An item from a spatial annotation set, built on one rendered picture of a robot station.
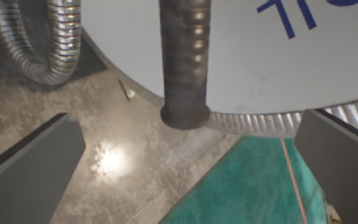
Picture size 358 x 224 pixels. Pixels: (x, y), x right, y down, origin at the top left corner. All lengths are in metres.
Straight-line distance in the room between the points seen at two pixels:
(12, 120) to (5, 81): 0.14
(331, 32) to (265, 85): 0.10
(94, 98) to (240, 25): 0.77
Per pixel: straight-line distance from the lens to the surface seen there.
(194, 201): 1.34
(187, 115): 0.15
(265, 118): 0.34
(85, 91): 0.96
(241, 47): 0.32
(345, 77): 0.29
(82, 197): 1.00
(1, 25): 0.24
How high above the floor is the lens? 0.93
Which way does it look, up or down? 51 degrees down
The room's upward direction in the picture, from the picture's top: 85 degrees clockwise
